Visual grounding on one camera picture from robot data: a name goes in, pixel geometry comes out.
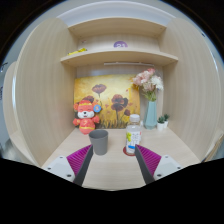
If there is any grey textured mug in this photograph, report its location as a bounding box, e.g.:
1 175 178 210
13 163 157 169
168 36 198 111
88 129 110 156

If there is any pink white flower bouquet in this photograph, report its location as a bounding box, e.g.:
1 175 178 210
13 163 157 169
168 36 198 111
132 68 165 103

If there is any red orange plush toy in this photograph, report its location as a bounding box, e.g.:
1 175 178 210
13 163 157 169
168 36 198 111
72 99 102 135

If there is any yellow poppy flower painting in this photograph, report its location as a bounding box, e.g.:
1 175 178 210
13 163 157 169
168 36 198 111
73 73 142 130

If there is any small succulent in white pot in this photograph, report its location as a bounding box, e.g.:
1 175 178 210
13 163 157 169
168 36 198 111
162 113 171 128
156 115 166 132

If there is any clear plastic drink bottle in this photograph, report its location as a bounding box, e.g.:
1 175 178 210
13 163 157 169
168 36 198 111
125 113 143 155

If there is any light wooden shelf unit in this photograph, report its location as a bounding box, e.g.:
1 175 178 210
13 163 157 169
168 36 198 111
59 17 179 69

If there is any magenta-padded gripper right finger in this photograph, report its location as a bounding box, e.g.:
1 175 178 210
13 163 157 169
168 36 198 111
134 143 183 185

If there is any teal faceted vase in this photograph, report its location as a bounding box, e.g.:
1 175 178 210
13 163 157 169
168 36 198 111
143 99 158 130

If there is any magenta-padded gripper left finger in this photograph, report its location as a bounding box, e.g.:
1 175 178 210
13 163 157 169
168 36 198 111
44 143 95 187

